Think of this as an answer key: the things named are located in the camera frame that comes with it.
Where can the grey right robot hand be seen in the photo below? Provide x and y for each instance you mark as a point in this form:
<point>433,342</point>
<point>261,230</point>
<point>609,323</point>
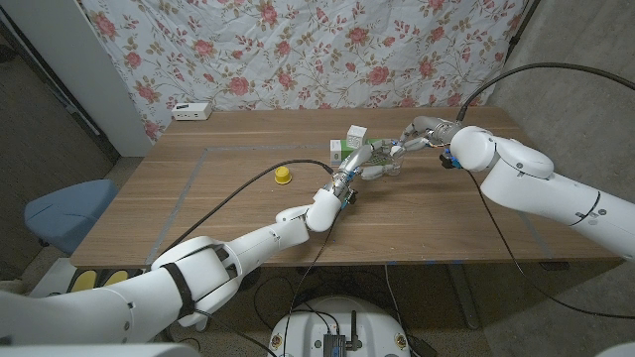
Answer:
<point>429,130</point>

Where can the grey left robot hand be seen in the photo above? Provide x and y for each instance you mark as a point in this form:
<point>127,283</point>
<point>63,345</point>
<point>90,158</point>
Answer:
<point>354,161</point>

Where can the clear white-capped medicine bottle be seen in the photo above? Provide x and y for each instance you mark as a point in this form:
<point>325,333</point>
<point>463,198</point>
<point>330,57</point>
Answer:
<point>397,154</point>

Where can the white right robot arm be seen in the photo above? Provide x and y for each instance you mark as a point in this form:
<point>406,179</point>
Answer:
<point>541,191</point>

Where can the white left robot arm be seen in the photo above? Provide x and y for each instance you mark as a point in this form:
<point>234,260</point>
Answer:
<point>198,282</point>

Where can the green flexible straws box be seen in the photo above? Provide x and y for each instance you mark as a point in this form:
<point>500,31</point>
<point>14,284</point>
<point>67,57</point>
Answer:
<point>342,154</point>

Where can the white cube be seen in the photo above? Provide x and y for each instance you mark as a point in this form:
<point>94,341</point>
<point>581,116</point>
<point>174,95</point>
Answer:
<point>356,137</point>

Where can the yellow bottle cap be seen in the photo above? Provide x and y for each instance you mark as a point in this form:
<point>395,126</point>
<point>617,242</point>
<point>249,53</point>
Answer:
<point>283,175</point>

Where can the black electronics box with antenna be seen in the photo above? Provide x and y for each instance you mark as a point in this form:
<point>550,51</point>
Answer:
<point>335,343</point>

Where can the floral backdrop cloth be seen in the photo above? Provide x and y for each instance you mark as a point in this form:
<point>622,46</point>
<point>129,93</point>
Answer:
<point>307,54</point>

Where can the black backdrop stand pole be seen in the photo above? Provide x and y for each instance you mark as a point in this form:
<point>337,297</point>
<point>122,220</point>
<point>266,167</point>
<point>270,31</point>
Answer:
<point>522,22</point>

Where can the white power strip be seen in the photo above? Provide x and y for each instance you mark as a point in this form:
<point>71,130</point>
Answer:
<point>191,111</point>

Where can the grey table leg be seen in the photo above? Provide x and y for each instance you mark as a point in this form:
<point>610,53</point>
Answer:
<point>464,297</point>

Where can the white robot torso base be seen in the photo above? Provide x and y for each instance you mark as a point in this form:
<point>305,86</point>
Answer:
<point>307,327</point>

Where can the yellow black foot pedal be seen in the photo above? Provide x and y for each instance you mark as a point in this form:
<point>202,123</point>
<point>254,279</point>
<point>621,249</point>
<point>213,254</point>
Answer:
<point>115,276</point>
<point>83,280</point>

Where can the white board panel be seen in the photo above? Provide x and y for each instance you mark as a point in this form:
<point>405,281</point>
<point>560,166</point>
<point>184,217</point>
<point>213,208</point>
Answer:
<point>84,64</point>

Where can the blue padded stool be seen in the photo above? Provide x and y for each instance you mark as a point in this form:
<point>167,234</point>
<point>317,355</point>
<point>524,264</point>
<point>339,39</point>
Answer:
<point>69,210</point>

